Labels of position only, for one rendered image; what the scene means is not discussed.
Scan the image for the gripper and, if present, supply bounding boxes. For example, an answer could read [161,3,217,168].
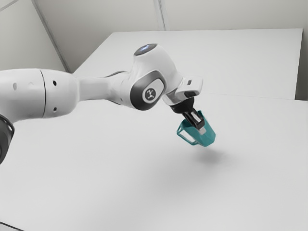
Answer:
[170,96,206,135]

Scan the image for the teal faceted mug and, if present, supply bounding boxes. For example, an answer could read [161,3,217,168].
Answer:
[176,110,217,147]

